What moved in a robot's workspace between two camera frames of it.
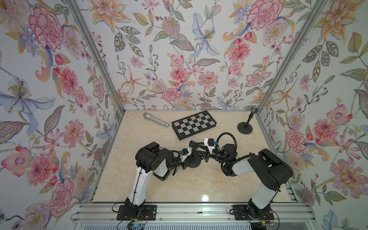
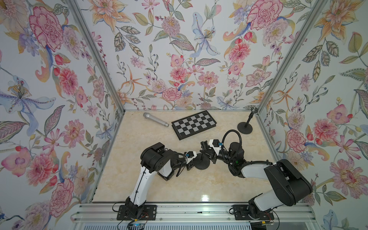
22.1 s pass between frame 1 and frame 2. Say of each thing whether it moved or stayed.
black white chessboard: stayed
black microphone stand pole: stayed
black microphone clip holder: stayed
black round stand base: stayed
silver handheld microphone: stayed
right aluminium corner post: stayed
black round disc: moved
